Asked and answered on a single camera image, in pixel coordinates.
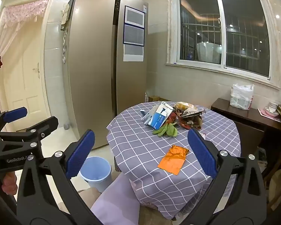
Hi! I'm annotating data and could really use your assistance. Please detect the person's left hand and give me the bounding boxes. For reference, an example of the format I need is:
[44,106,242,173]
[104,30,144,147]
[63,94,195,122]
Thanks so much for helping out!
[2,171,16,195]

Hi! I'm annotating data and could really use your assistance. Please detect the dark wooden side table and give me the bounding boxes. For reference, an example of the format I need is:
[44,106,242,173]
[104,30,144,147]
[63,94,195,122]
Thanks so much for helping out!
[211,98,281,176]

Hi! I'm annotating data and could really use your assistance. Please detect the grey checked tablecloth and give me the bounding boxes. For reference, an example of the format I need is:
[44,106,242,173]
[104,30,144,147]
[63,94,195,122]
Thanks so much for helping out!
[106,101,241,221]

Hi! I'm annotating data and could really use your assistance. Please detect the white paper sheet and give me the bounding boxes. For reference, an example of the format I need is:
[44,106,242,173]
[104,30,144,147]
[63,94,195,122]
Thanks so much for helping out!
[123,44,144,62]

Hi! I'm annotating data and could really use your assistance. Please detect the beige cushioned wooden chair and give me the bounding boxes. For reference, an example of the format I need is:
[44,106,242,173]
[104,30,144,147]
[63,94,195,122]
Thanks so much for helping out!
[78,187,102,212]

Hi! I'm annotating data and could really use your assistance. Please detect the white panel door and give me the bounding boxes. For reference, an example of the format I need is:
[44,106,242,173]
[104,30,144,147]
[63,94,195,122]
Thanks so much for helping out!
[5,16,49,132]

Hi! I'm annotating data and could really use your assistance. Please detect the white framed window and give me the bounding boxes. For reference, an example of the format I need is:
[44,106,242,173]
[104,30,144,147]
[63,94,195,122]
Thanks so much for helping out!
[166,0,281,89]

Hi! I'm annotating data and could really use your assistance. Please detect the white framed paper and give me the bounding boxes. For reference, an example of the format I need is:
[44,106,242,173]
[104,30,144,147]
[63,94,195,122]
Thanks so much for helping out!
[124,5,146,26]

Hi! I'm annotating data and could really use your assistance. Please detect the dark framed paper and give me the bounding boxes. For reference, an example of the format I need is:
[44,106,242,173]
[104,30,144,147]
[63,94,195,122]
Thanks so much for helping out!
[123,24,145,47]

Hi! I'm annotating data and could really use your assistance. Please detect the small cardboard box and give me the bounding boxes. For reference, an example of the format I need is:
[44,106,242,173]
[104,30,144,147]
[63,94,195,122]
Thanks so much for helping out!
[148,95,167,102]

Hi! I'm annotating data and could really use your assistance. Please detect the gold double-door refrigerator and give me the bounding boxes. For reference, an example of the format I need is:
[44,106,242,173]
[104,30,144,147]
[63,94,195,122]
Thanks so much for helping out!
[60,0,149,149]

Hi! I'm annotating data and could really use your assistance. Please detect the light blue plastic bin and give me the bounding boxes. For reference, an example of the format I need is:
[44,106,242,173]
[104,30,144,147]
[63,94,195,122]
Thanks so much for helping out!
[79,157,113,194]

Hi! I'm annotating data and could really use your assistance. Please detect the beige hanging cloth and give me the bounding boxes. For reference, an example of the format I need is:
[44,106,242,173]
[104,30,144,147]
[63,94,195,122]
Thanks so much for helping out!
[60,2,71,31]

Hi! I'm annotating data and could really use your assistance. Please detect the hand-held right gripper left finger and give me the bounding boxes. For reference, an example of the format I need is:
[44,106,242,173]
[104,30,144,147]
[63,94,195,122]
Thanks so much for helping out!
[16,129,103,225]

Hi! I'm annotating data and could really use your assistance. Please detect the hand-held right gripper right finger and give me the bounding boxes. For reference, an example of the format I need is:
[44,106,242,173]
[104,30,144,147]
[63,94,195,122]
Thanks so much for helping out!
[176,128,267,225]

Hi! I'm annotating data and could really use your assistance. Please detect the person's leg in lavender pants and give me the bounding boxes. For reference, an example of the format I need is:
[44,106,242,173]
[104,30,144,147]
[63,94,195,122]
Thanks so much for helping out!
[90,175,143,225]

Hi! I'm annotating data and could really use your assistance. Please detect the blue white carton box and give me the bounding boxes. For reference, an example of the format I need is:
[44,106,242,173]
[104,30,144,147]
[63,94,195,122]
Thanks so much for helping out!
[140,101,174,130]

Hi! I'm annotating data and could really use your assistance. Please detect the brown dotted cloth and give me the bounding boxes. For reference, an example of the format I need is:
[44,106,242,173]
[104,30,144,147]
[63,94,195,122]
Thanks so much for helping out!
[114,157,122,173]

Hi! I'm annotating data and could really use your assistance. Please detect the red snack wrapper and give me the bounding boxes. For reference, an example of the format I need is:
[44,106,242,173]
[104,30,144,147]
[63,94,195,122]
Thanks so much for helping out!
[174,111,203,130]

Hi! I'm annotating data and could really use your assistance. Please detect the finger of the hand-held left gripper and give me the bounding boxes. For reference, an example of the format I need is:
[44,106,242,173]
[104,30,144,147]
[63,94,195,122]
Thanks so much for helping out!
[0,116,59,147]
[0,106,28,132]

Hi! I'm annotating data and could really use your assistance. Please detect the beige food packet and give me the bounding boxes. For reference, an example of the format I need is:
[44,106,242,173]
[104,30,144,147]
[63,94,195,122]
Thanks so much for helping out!
[174,101,205,118]

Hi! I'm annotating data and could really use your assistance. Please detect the orange foil packet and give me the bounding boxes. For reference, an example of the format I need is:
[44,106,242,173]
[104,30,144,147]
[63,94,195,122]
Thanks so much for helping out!
[157,145,190,176]

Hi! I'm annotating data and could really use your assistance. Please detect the white plastic bag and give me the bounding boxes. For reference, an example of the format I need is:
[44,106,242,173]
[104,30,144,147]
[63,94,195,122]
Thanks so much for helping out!
[229,84,254,110]

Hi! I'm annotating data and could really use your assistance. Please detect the pink lace curtain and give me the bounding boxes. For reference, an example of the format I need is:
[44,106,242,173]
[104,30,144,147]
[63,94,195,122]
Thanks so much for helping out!
[0,0,49,113]

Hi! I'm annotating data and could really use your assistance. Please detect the pink mat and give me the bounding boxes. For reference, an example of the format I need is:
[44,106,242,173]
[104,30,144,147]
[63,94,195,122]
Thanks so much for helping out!
[258,108,281,123]

